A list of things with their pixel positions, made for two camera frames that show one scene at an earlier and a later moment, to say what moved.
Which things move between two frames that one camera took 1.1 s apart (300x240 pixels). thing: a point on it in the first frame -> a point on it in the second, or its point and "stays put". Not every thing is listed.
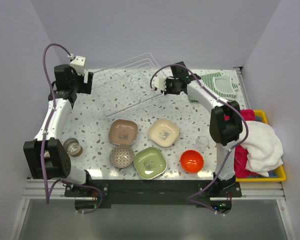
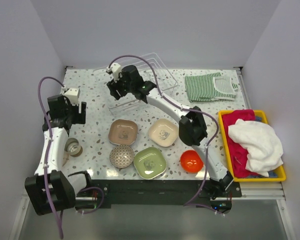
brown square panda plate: [122, 132] stays put
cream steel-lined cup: [73, 147] stays put
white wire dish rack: [130, 84] stays put
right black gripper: [168, 91] -> [113, 87]
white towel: [265, 151] stays put
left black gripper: [85, 87] -> [79, 118]
